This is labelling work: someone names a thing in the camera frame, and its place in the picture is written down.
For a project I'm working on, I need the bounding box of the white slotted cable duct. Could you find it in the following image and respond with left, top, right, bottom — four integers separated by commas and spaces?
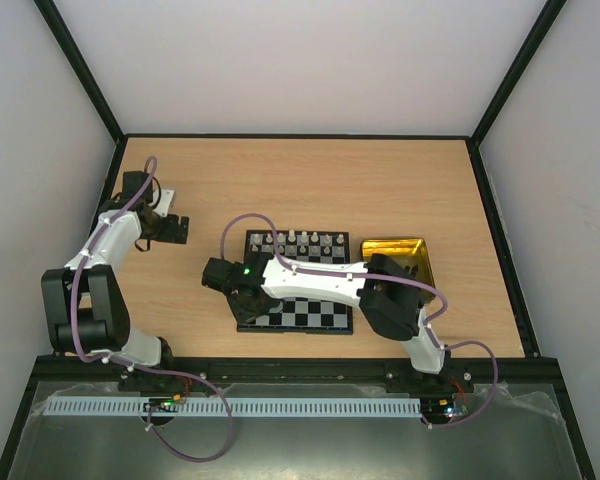
43, 396, 421, 418

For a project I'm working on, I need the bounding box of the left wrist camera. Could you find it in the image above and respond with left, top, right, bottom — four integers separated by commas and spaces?
151, 189, 176, 217

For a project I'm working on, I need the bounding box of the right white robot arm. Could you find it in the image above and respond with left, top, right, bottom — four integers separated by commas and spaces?
201, 252, 451, 392

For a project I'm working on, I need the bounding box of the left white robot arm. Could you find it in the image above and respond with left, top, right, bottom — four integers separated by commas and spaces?
41, 170, 189, 371

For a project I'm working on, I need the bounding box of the black white chessboard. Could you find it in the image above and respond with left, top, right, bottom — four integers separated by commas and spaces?
237, 230, 353, 335

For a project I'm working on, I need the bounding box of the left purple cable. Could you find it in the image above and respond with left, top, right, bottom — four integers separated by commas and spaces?
72, 155, 236, 462

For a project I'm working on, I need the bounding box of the black mounting rail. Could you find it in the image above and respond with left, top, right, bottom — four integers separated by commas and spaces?
119, 357, 473, 394

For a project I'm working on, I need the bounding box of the black frame enclosure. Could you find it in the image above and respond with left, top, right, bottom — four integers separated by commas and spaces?
0, 0, 599, 480

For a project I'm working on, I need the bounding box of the gold metal tin tray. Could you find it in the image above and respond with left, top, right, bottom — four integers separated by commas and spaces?
360, 237, 436, 287

